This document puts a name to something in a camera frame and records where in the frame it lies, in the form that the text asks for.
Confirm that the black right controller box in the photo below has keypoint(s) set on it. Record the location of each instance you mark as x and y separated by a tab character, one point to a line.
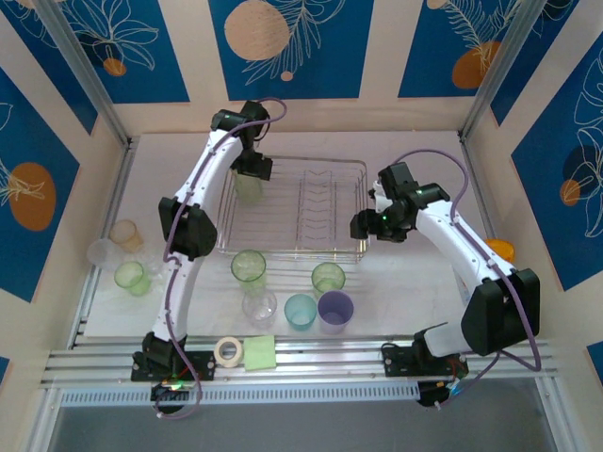
433	393

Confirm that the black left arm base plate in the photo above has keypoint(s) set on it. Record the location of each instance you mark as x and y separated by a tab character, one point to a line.
205	365

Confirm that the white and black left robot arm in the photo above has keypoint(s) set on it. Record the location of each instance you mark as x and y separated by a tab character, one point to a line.
207	169

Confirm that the green sticky note pad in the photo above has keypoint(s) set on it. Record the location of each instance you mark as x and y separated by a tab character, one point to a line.
260	353

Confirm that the small clear glass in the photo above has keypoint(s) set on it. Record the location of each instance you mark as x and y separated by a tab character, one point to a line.
154	266

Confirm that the aluminium side rail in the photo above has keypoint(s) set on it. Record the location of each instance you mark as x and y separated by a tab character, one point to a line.
118	188
476	179

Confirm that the purple plastic cup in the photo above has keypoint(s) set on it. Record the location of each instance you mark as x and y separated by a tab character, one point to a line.
335	313

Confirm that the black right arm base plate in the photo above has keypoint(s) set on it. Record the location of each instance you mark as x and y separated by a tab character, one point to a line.
398	360

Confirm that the small clear labelled bottle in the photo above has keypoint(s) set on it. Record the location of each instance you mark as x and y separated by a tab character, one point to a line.
464	287

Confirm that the orange capped white bottle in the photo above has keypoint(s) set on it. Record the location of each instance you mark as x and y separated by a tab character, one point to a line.
501	249

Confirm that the frosted clear plastic cup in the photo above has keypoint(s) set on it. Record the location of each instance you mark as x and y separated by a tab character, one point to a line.
100	254

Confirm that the green translucent plastic cup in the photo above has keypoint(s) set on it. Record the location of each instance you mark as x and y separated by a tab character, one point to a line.
133	280
248	275
249	190
328	280

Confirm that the aluminium mounting rail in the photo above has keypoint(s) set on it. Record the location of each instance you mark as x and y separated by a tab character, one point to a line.
330	358

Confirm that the orange translucent plastic cup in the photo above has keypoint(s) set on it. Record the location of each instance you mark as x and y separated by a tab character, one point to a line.
126	237

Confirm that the masking tape roll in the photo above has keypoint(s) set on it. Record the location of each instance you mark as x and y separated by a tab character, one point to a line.
220	358

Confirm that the teal plastic cup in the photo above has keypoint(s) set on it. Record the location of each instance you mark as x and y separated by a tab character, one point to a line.
300	313

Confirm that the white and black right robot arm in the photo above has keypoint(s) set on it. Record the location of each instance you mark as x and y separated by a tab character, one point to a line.
447	235

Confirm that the black controller box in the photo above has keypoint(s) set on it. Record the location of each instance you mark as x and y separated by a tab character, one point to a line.
433	393
169	390

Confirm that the aluminium frame post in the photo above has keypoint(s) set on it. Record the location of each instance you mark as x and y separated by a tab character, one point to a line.
499	70
85	70

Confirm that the black left controller box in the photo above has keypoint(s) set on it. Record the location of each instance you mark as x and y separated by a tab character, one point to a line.
169	390

